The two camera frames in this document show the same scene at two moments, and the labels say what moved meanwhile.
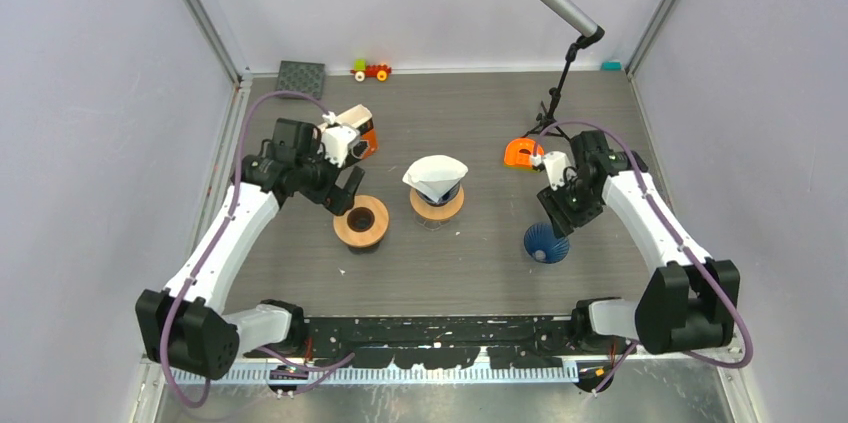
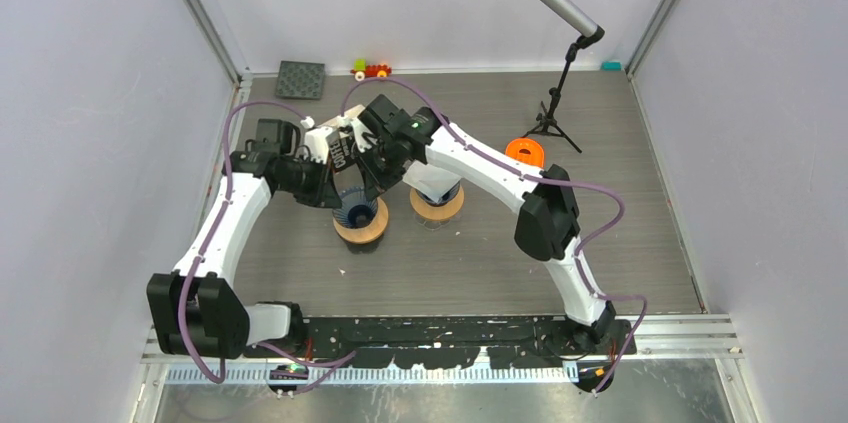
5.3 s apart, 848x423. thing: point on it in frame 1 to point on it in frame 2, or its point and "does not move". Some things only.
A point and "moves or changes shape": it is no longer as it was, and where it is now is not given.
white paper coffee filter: (436, 175) does not move
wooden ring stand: (436, 212) does not move
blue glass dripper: (447, 199) does not move
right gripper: (559, 217) to (374, 185)
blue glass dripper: (541, 244) moves or changes shape
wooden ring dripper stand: (363, 239) does not move
